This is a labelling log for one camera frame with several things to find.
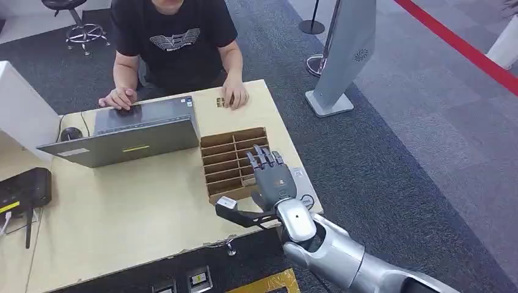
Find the person's left hand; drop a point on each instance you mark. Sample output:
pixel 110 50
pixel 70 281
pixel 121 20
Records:
pixel 236 94

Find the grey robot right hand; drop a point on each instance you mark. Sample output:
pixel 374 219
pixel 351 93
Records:
pixel 275 182

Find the person's right hand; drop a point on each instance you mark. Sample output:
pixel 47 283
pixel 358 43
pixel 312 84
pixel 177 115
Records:
pixel 119 98

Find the gold patterned card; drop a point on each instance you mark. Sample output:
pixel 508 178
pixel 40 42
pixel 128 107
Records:
pixel 220 102

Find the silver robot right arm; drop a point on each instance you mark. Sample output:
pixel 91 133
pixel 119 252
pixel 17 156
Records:
pixel 336 254

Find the grey card reader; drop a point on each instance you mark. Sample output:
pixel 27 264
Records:
pixel 303 180

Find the grey laptop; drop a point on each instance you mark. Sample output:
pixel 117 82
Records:
pixel 121 147

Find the wooden slotted card box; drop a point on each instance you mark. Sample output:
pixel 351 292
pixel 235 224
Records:
pixel 226 196

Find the black computer mouse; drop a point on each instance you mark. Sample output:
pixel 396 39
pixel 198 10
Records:
pixel 71 133

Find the person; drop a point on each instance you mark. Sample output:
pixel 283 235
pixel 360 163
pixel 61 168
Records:
pixel 174 52

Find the black stool with chrome base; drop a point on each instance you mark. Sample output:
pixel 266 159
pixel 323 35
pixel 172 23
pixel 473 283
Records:
pixel 83 33

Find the metal hook at desk edge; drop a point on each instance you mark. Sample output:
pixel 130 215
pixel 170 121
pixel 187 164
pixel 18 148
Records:
pixel 230 246

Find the yellow floor tape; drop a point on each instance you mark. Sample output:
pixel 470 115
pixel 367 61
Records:
pixel 269 283

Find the pale wooden desk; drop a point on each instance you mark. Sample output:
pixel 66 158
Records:
pixel 141 210

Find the grey kiosk stand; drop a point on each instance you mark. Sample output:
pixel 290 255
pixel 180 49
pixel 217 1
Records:
pixel 346 52

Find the large floor socket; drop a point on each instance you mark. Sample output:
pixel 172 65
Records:
pixel 199 279

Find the black router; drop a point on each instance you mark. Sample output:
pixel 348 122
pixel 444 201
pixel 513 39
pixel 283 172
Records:
pixel 24 189

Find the small floor socket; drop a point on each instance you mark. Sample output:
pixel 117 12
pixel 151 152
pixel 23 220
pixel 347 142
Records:
pixel 165 288

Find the white planter pot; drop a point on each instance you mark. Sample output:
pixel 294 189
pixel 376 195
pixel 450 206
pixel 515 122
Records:
pixel 506 44

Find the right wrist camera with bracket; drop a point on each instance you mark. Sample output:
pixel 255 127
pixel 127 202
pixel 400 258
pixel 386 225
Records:
pixel 226 203

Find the chrome stanchion post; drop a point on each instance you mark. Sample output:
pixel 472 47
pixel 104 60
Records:
pixel 315 64

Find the black stanchion post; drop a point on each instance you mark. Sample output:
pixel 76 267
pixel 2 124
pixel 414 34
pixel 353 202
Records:
pixel 311 27

